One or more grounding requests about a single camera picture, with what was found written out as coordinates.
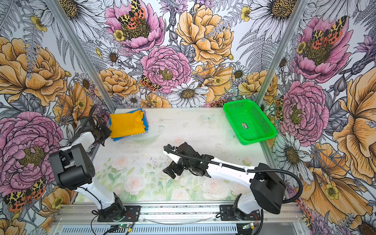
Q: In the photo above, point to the aluminium right corner post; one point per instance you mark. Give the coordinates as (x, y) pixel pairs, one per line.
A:
(285, 40)

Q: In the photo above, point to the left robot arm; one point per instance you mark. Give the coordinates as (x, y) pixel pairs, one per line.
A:
(74, 170)

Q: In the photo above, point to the yellow t shirt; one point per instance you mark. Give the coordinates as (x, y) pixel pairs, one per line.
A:
(127, 123)

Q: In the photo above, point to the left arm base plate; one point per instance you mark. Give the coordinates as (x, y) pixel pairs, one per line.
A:
(113, 214)

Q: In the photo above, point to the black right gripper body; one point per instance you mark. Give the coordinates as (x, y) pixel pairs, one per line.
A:
(179, 167)

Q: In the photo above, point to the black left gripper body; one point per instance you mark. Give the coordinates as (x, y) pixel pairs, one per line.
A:
(104, 132)

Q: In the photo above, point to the aluminium front frame rail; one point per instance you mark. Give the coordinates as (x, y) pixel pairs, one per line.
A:
(173, 212)

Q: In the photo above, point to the green plastic basket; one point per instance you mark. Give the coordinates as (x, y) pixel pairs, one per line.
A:
(249, 123)

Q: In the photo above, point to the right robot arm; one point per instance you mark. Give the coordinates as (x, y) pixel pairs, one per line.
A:
(265, 189)

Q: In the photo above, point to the aluminium left corner post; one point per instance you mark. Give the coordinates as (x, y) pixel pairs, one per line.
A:
(68, 29)

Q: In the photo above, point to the aluminium corner post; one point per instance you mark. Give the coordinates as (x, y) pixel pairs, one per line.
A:
(285, 40)
(68, 29)

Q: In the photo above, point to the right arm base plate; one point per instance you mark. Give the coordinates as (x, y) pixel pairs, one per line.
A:
(228, 213)

